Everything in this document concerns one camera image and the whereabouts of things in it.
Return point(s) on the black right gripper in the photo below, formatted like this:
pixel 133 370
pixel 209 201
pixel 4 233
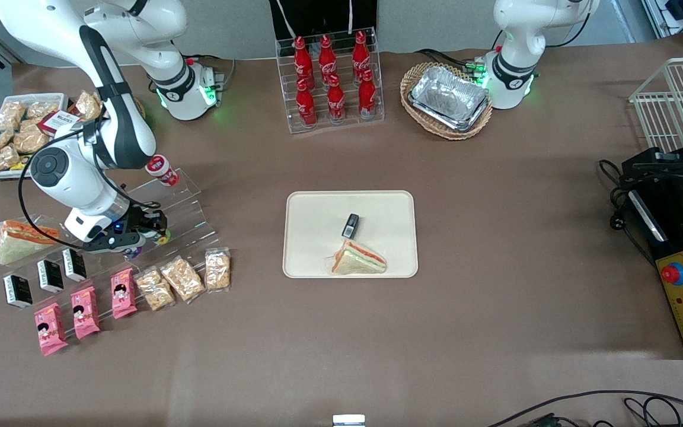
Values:
pixel 141 217

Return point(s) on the green lid gum canister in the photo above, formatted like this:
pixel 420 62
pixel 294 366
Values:
pixel 162 238

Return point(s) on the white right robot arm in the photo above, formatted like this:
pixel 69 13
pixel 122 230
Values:
pixel 116 118

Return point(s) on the grey right arm base connector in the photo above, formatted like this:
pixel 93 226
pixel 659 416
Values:
pixel 214 80

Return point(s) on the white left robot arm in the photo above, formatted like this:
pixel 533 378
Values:
pixel 519 59

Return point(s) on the blue lid gum canister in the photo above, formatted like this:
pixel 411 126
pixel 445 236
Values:
pixel 131 253

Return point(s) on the red lid gum canister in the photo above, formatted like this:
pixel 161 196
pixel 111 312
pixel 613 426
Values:
pixel 162 170

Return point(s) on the white rectangular plastic tray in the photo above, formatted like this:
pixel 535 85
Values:
pixel 60 99

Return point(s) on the cream plastic serving tray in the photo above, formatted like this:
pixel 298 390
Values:
pixel 318 237

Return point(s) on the aluminium foil tray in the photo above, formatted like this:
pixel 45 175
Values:
pixel 448 98

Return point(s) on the clear acrylic stepped stand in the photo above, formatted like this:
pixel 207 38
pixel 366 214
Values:
pixel 187 207

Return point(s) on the silver metal bar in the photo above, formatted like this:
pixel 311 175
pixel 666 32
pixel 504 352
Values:
pixel 648 216

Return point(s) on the pink snack pack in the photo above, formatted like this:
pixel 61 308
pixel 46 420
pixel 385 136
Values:
pixel 123 293
pixel 85 312
pixel 50 329

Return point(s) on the black yellow control box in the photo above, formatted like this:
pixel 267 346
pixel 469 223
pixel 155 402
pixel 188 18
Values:
pixel 682 237

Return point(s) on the small black box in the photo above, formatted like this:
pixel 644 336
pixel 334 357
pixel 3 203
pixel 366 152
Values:
pixel 74 265
pixel 50 276
pixel 18 291
pixel 350 226

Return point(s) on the red emergency stop button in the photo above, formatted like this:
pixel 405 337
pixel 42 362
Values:
pixel 673 273

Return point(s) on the wrapped triangle sandwich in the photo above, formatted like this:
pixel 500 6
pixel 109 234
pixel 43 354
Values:
pixel 18 243
pixel 356 261

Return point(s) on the red cookie box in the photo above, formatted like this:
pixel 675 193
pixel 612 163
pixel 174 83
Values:
pixel 60 121

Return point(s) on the yellow snack packet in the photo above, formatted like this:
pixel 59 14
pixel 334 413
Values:
pixel 21 165

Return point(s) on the dark brown wicker basket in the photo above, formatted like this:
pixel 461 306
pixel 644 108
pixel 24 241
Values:
pixel 72 108

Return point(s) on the red cola bottle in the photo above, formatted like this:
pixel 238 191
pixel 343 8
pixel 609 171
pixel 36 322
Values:
pixel 327 59
pixel 335 102
pixel 367 96
pixel 360 54
pixel 303 62
pixel 306 107

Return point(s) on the clear acrylic bottle rack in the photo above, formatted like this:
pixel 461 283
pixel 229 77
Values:
pixel 371 112

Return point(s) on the light wicker basket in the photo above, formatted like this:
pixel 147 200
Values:
pixel 415 77

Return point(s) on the small silver device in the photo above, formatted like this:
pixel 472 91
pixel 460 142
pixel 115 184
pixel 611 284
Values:
pixel 348 420

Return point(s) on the black equipment cabinet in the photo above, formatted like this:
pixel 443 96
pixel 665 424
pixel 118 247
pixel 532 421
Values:
pixel 318 15

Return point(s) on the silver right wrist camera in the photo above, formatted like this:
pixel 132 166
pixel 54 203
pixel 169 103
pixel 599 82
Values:
pixel 110 243

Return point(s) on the aluminium frame rack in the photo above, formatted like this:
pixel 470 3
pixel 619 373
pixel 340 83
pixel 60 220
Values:
pixel 679 21

